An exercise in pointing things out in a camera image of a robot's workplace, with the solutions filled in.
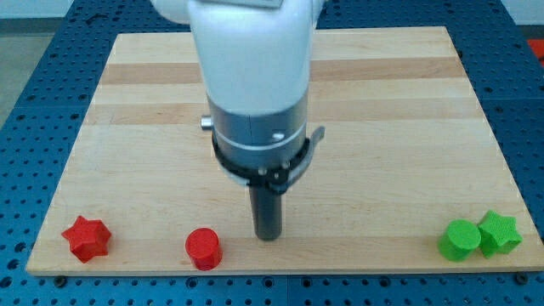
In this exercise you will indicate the grey wrist flange with clamp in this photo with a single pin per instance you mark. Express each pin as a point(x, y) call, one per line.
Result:
point(269, 150)

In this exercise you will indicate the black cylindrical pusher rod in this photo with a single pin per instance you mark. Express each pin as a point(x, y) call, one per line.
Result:
point(266, 213)

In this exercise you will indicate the red cylinder block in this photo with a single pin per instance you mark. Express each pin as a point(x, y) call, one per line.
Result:
point(203, 247)

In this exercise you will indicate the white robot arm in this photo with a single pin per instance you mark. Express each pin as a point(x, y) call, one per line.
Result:
point(255, 59)

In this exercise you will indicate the red star block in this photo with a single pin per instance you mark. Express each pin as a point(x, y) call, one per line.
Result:
point(87, 239)

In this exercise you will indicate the green star block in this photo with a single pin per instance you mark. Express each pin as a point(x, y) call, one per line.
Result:
point(499, 234)

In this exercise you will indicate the wooden board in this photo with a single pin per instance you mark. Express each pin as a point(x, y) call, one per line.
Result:
point(407, 149)

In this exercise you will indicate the green cylinder block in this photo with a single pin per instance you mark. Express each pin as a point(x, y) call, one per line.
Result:
point(460, 239)

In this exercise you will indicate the blue perforated table plate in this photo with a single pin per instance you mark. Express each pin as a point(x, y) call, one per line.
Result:
point(38, 135)

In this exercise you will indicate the red object at right edge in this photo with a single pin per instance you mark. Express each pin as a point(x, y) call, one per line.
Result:
point(537, 47)

